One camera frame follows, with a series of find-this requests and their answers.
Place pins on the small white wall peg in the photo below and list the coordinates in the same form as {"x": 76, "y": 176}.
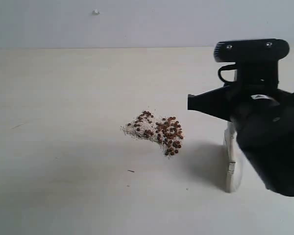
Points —
{"x": 95, "y": 12}

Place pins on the wooden paint brush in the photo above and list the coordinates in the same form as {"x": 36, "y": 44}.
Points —
{"x": 235, "y": 162}

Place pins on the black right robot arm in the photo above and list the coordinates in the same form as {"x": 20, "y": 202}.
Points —
{"x": 270, "y": 150}

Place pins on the pile of brown beads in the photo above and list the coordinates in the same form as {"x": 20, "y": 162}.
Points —
{"x": 167, "y": 132}

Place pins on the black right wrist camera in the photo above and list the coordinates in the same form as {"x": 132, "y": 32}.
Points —
{"x": 256, "y": 50}

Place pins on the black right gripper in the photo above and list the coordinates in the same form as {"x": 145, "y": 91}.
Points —
{"x": 253, "y": 93}

